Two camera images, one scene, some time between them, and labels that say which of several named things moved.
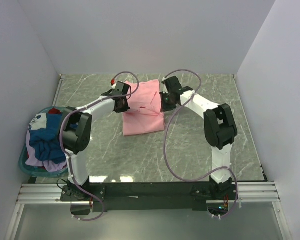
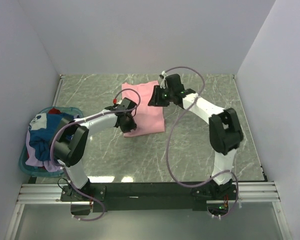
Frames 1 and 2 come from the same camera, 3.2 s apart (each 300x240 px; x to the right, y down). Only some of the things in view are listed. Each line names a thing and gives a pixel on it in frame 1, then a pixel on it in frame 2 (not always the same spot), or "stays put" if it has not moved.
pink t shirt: [145, 114] stays put
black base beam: [108, 197] stays put
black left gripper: [125, 108] → [132, 126]
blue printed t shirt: [44, 139] stays put
